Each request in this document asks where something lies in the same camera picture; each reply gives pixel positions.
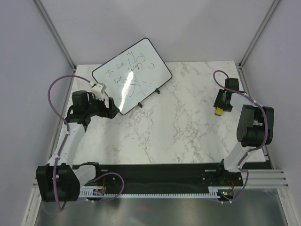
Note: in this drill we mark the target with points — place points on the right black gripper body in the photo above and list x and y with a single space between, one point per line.
219 101

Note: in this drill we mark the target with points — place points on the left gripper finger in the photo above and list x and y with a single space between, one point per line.
111 103
111 113

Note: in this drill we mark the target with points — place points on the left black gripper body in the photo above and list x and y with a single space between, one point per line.
110 107

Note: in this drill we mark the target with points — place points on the yellow black whiteboard eraser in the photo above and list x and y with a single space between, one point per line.
218 111

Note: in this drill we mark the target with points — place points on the white whiteboard black frame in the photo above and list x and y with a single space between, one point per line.
133 75

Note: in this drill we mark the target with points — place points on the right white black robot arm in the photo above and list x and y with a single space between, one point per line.
255 126

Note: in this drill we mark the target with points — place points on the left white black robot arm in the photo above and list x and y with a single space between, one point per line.
57 180

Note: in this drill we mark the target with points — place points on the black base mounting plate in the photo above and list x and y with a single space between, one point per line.
161 178

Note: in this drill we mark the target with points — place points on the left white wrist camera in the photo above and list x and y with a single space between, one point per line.
98 90

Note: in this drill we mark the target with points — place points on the white slotted cable duct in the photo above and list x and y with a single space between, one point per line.
97 192

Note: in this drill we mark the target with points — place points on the aluminium rail frame front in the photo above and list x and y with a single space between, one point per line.
255 177

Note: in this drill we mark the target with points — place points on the left aluminium corner post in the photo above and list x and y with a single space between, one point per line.
48 21

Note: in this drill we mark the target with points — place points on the aluminium corner post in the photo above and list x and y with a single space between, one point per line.
48 21
268 16

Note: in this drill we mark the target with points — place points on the right aluminium corner post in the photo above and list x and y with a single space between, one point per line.
268 16

